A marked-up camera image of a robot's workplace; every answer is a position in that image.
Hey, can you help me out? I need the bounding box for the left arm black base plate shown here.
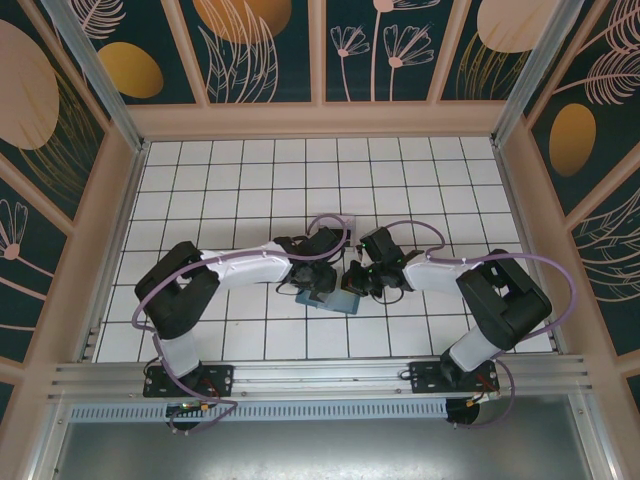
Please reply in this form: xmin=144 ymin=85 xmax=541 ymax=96
xmin=143 ymin=363 xmax=236 ymax=399

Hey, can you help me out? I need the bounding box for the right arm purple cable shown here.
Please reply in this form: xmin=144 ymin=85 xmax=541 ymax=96
xmin=387 ymin=221 xmax=575 ymax=431

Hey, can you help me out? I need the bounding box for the aluminium mounting rail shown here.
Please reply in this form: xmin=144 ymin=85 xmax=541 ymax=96
xmin=47 ymin=353 xmax=594 ymax=401

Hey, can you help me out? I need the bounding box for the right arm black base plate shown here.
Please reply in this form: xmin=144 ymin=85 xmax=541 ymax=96
xmin=407 ymin=360 xmax=501 ymax=394

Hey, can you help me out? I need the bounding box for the grey metal sheet panel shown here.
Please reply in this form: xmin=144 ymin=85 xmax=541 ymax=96
xmin=29 ymin=394 xmax=616 ymax=480

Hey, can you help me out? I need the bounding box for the aluminium frame post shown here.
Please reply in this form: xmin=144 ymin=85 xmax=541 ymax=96
xmin=489 ymin=0 xmax=586 ymax=146
xmin=39 ymin=0 xmax=151 ymax=151

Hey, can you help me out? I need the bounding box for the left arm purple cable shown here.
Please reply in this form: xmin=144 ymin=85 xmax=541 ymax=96
xmin=132 ymin=213 xmax=349 ymax=436

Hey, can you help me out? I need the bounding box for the small controller circuit board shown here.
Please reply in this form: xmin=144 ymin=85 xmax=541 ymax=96
xmin=166 ymin=399 xmax=211 ymax=417

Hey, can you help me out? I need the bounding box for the slotted grey cable duct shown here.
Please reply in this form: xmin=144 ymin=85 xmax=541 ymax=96
xmin=67 ymin=398 xmax=450 ymax=422

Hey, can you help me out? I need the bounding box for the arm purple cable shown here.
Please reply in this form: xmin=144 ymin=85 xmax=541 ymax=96
xmin=387 ymin=221 xmax=575 ymax=431
xmin=132 ymin=213 xmax=349 ymax=436

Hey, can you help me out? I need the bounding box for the teal card holder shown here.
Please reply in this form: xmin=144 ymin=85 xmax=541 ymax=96
xmin=294 ymin=288 xmax=362 ymax=316

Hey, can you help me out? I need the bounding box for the aluminium side rail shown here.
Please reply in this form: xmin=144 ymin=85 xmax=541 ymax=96
xmin=74 ymin=142 xmax=151 ymax=362
xmin=492 ymin=142 xmax=571 ymax=354

